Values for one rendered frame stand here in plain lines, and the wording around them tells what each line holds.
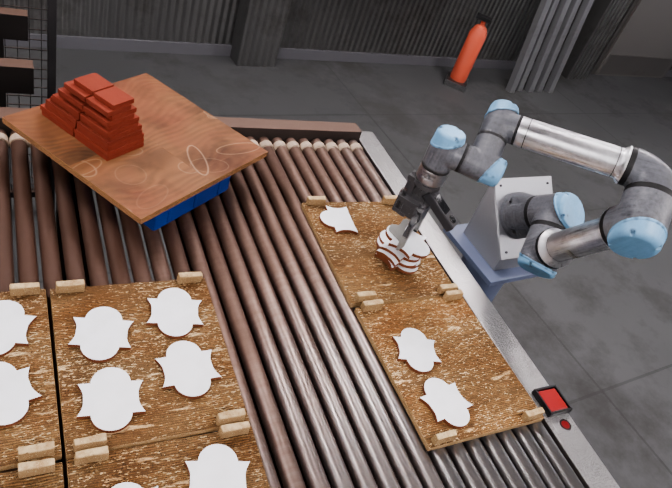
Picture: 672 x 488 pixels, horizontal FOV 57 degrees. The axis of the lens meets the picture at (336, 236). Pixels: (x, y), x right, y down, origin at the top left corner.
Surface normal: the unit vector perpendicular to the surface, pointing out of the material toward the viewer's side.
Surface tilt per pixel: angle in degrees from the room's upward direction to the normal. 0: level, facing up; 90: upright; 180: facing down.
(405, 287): 0
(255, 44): 90
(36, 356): 0
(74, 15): 90
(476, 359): 0
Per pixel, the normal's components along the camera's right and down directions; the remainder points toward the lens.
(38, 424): 0.29, -0.73
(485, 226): -0.86, 0.08
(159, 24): 0.44, 0.68
